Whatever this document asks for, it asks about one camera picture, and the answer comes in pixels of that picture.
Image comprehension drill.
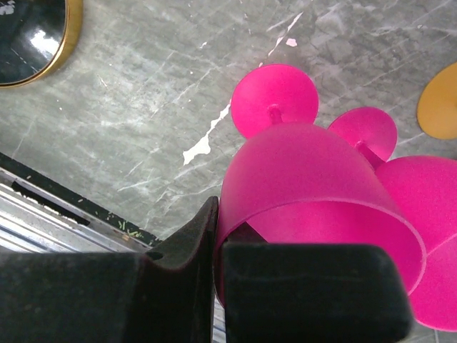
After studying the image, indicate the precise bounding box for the pink wine glass front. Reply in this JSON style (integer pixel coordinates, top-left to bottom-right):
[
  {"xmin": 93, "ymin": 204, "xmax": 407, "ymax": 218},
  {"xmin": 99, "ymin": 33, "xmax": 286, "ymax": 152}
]
[{"xmin": 328, "ymin": 107, "xmax": 456, "ymax": 332}]

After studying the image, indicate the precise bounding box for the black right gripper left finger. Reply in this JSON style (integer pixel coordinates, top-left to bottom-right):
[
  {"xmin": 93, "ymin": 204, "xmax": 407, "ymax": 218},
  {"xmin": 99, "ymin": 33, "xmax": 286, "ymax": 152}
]
[{"xmin": 1, "ymin": 197, "xmax": 219, "ymax": 342}]

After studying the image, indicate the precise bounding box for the pink wine glass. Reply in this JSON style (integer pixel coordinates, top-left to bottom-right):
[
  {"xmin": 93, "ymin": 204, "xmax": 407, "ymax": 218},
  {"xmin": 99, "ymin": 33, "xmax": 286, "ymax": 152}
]
[
  {"xmin": 214, "ymin": 64, "xmax": 426, "ymax": 299},
  {"xmin": 328, "ymin": 107, "xmax": 456, "ymax": 332}
]

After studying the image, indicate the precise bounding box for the pink wine glass back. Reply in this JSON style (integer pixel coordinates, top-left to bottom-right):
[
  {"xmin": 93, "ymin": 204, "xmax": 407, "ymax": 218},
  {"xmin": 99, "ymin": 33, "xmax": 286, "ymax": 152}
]
[{"xmin": 214, "ymin": 64, "xmax": 426, "ymax": 299}]

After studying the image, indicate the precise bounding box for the aluminium mounting rail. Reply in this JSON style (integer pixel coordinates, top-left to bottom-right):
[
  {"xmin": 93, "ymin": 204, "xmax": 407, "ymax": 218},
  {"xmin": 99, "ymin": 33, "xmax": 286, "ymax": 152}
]
[{"xmin": 1, "ymin": 154, "xmax": 161, "ymax": 253}]

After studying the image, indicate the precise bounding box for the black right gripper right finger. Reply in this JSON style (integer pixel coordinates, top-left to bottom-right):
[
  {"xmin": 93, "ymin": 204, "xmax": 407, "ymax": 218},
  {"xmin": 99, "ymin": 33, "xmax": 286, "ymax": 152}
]
[{"xmin": 221, "ymin": 224, "xmax": 413, "ymax": 342}]

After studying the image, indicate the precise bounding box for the gold wire glass rack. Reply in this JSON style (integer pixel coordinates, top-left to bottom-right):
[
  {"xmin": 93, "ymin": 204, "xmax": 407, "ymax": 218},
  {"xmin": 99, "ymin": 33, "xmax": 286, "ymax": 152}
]
[{"xmin": 1, "ymin": 0, "xmax": 84, "ymax": 89}]

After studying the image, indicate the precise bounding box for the yellow wine glass front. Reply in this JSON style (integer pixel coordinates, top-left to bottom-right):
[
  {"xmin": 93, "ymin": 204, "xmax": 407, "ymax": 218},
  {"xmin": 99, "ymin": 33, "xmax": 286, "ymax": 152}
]
[{"xmin": 416, "ymin": 63, "xmax": 456, "ymax": 140}]

